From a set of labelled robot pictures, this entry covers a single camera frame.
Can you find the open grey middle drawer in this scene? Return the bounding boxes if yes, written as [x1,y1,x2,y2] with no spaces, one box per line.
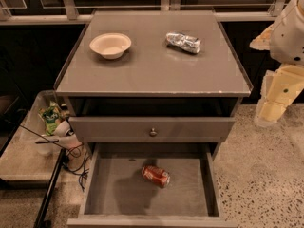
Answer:
[67,143,237,228]

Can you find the grey drawer cabinet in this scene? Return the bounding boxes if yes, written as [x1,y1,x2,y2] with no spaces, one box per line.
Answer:
[56,10,252,155]

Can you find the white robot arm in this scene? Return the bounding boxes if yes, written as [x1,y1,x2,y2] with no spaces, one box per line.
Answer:
[250,0,304,127]

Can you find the black cables on floor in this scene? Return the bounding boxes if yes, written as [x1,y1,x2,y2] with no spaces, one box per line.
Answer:
[61,142,91,192]

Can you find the white paper bowl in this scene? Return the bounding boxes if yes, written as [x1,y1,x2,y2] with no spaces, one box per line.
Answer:
[89,33,131,60]

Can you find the round metal drawer knob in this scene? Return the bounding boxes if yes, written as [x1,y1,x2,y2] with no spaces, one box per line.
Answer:
[149,128,158,137]

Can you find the crumpled silver chip bag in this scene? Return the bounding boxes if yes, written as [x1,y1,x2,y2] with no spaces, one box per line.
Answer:
[165,32,201,54]

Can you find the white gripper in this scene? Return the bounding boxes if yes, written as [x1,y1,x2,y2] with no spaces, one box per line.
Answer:
[249,25,304,127]

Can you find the red coke can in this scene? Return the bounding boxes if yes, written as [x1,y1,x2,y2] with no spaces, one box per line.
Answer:
[142,165,170,188]

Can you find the white cup in bin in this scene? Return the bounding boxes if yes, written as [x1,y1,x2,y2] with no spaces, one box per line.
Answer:
[54,121,70,137]

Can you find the green snack bag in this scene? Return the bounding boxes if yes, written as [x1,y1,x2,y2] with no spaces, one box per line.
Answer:
[38,101,63,136]

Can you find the metal window railing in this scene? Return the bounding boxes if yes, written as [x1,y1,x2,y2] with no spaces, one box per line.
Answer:
[0,0,291,25]

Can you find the closed grey top drawer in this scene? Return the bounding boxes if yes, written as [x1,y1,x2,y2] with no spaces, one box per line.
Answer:
[69,117,235,143]

